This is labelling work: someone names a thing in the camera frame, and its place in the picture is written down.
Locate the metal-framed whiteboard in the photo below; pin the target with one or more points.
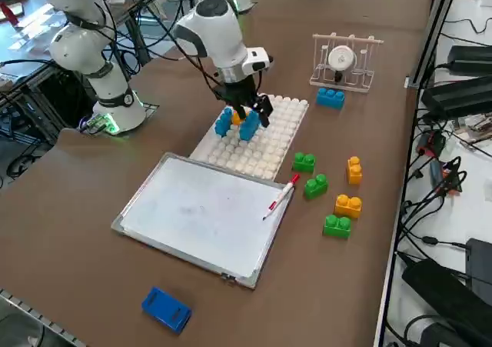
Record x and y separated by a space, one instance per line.
200 216

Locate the red and black connector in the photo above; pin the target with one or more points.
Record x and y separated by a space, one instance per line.
432 141
453 177

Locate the black power adapter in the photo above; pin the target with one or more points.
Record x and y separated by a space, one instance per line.
434 281
473 58
480 262
457 95

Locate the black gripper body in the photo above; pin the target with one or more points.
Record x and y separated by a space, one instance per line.
238 93

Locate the blue three-stud toy block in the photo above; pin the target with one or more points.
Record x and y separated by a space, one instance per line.
249 127
223 124
330 97

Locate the red and white marker pen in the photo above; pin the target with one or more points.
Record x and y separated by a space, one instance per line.
286 189

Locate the aluminium camera post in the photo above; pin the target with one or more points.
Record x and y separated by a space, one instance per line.
438 24

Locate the yellow two-stud toy block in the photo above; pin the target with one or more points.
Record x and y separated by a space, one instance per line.
236 119
348 207
354 172

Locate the blue whiteboard eraser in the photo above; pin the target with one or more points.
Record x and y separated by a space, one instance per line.
165 310

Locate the white studded baseplate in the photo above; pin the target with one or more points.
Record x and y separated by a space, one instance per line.
269 147

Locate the green two-stud toy block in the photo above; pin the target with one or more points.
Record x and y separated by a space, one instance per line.
316 187
303 163
337 227

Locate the wooden rack rod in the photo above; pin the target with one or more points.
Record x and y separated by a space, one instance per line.
357 39

